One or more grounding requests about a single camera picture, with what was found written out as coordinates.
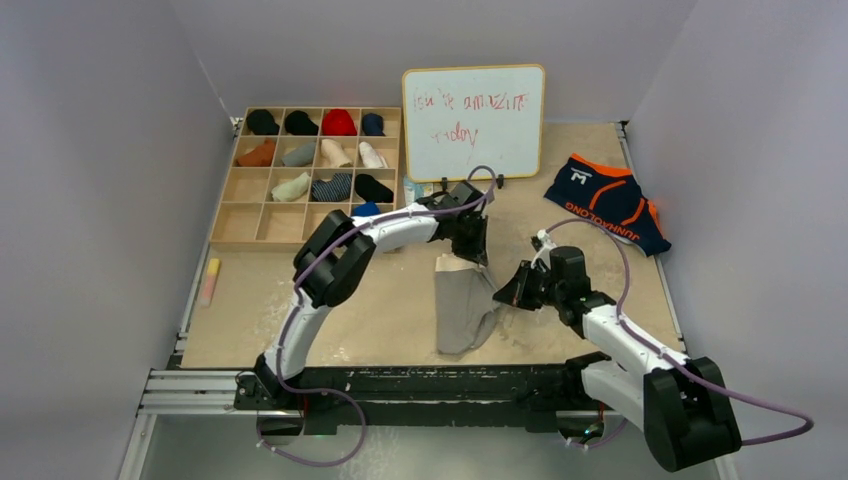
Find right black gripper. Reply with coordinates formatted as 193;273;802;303
493;260;564;312

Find grey underwear cream waistband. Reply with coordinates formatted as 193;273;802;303
434;254;499;356

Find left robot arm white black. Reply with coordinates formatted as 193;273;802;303
253;180;494;409

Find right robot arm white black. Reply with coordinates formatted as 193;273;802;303
493;246;742;472

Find white blue whiteboard eraser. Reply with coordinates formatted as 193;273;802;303
403;176;434;205

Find blue rolled garment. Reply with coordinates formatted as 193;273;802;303
351;202;381;217

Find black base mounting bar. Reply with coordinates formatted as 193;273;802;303
233;362;628;436

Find black rolled garment third row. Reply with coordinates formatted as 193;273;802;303
354;174;394;203

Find whiteboard with red writing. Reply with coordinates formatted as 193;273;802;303
402;64;546;182

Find white rolled garment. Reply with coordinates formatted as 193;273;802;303
358;141;388;169

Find navy orange boxer briefs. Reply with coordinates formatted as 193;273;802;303
544;153;672;257

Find navy striped rolled garment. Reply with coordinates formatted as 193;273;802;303
311;173;353;203

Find navy rolled garment top row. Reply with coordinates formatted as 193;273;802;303
361;112;385;137

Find beige rolled garment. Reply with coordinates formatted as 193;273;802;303
320;138;353;168

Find red rolled garment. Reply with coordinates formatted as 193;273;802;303
321;109;358;136

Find light green rolled garment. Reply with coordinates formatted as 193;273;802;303
270;173;311;202

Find grey rolled garment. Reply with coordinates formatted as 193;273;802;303
281;141;317;168

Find wooden compartment organizer tray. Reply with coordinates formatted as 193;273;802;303
210;106;404;249

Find black rolled garment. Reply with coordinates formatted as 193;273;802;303
283;110;320;136
245;109;280;136

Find rust orange rolled garment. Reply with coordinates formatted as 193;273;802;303
235;139;276;168

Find black rolled garment far left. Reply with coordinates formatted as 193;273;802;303
245;109;280;136

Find yellow pink marker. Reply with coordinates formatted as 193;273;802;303
197;258;221;308

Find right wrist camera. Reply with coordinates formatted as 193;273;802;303
531;229;558;269

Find aluminium frame rail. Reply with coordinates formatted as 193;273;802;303
119;368;738;480

